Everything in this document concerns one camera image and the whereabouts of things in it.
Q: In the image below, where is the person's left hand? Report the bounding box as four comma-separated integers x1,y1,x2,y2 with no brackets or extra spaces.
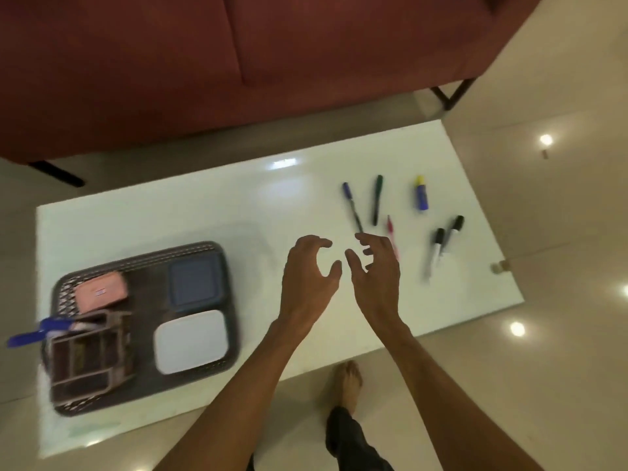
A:
278,235,343,334

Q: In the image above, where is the person's right hand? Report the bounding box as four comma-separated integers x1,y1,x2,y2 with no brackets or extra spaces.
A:
344,232,409,340

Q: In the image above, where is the person's right forearm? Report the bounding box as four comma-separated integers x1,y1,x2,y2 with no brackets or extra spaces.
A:
375,323,546,471

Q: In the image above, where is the person's left forearm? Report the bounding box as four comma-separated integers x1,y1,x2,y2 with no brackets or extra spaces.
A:
152,316,315,471

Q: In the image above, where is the red pen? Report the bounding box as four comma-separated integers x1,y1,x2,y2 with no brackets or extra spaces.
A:
386,215,400,261

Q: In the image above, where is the blue pen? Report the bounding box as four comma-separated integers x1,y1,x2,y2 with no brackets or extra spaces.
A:
342,182,364,234

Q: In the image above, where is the green pen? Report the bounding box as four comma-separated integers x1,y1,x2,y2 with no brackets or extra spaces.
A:
371,175,385,226

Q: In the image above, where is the white marker black cap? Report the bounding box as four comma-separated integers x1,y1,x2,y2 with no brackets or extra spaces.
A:
440,215,465,258
425,228,445,283

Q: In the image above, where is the blue yellow glue stick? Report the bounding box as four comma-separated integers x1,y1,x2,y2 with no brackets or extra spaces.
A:
414,175,430,212

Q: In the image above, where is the person's bare foot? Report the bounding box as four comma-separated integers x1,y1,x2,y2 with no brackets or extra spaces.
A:
327,360,365,415

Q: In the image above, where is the blue square container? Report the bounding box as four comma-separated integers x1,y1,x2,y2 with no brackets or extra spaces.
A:
168,254,228,310

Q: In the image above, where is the white square container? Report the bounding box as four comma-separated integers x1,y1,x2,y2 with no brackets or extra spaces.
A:
153,310,231,376

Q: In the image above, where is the person's black trouser leg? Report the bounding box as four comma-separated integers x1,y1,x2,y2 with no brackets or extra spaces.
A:
325,406,394,471

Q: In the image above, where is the dark brown plastic tray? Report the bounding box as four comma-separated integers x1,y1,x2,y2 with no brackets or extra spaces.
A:
50,241,241,418

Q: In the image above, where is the black sofa leg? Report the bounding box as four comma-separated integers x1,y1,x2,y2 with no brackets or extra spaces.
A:
430,78,477,112
28,161,85,188

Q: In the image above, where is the pink rectangular box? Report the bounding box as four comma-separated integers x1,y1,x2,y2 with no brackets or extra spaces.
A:
74,271,130,313

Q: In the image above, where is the red-brown sofa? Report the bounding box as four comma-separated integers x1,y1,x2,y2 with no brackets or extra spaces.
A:
0,0,548,165

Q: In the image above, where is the brown desk organizer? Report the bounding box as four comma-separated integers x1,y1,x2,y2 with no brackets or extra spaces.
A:
43,310,136,406

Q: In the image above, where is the blue capped marker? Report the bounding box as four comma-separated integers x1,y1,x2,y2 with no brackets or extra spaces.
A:
6,316,106,349

